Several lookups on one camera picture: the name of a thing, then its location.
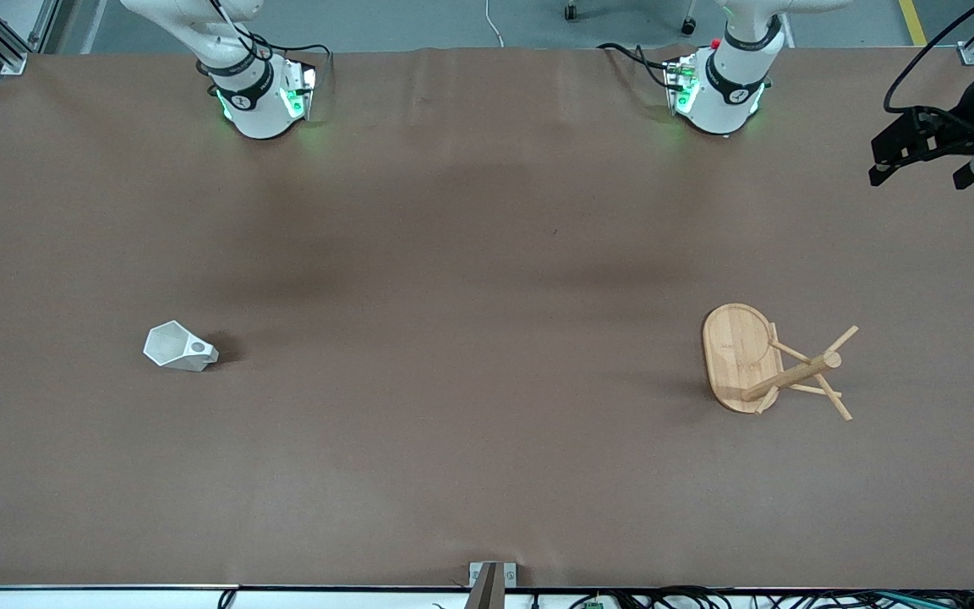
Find white faceted cup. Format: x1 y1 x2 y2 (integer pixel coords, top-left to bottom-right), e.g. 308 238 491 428
143 320 220 373

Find wooden cup rack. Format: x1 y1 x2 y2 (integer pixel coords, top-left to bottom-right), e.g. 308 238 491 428
701 302 861 422

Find brown paper table cover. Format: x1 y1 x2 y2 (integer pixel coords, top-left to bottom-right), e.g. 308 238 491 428
0 47 974 590

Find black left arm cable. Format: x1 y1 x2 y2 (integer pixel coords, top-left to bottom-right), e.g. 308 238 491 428
883 0 974 115

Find black left base cable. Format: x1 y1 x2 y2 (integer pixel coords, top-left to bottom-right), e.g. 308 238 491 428
597 41 679 91

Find black base cable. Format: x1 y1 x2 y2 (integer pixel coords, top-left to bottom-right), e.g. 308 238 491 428
238 30 332 98
597 41 679 91

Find black right base cable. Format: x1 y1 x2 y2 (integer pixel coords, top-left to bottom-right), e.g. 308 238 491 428
238 30 332 98

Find tangled black cables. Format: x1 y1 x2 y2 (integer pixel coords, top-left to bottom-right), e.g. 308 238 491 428
529 585 974 609

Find grey metal bracket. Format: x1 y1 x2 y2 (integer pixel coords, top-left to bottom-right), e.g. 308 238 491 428
466 562 519 609

